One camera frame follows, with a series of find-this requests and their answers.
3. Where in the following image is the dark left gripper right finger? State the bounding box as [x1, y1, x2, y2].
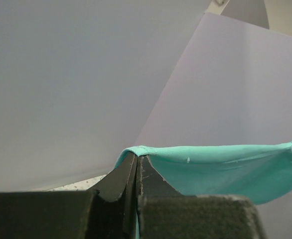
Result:
[136, 156, 183, 239]

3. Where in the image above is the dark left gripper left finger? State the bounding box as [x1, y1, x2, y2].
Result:
[90, 152, 138, 239]

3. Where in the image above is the teal t shirt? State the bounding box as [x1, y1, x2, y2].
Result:
[116, 141, 292, 205]

